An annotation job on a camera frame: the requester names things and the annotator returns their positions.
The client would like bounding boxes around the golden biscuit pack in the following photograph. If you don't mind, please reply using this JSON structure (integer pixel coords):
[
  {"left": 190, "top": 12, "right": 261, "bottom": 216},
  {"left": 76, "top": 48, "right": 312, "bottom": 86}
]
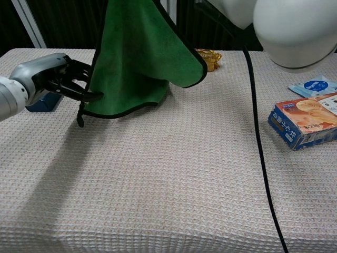
[{"left": 194, "top": 48, "right": 222, "bottom": 73}]

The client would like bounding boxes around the black curtain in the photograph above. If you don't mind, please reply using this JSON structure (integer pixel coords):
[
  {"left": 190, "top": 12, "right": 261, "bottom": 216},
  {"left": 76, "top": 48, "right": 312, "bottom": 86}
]
[{"left": 0, "top": 0, "right": 266, "bottom": 57}]

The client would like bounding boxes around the dark blue printed box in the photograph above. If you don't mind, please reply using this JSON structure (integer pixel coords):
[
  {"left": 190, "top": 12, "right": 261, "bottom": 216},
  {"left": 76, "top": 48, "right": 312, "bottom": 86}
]
[{"left": 25, "top": 91, "right": 63, "bottom": 113}]

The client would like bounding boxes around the white slanted frame post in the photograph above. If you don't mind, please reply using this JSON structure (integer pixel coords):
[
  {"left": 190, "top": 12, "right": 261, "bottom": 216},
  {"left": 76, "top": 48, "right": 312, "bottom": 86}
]
[{"left": 11, "top": 0, "right": 47, "bottom": 49}]

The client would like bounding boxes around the white upright frame post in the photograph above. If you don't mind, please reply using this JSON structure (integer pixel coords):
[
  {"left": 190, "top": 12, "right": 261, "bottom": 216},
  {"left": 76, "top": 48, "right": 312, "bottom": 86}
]
[{"left": 165, "top": 0, "right": 178, "bottom": 27}]

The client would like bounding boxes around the green grey microfiber cloth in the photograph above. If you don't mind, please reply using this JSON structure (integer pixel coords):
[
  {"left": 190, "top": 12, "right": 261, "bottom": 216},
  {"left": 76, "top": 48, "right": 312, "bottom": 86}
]
[{"left": 77, "top": 0, "right": 207, "bottom": 128}]

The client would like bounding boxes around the orange and blue snack box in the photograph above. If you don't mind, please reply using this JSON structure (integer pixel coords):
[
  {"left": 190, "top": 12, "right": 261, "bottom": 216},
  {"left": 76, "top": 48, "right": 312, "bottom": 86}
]
[{"left": 267, "top": 92, "right": 337, "bottom": 151}]

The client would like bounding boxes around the beige waffle tablecloth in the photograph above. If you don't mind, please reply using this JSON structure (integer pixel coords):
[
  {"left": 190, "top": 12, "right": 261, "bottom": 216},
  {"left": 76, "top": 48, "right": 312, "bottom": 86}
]
[{"left": 0, "top": 47, "right": 337, "bottom": 253}]

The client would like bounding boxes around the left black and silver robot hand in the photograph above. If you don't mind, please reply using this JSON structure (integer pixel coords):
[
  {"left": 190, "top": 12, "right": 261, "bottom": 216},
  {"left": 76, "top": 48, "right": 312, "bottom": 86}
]
[{"left": 9, "top": 52, "right": 104, "bottom": 106}]

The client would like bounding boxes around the light blue wipes packet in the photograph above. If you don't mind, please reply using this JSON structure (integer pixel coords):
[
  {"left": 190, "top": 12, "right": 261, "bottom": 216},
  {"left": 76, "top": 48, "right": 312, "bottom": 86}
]
[{"left": 288, "top": 74, "right": 337, "bottom": 98}]

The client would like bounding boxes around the black cable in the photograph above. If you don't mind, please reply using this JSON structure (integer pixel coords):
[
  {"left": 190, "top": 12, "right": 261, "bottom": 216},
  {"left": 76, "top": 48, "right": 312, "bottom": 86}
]
[{"left": 194, "top": 1, "right": 290, "bottom": 253}]

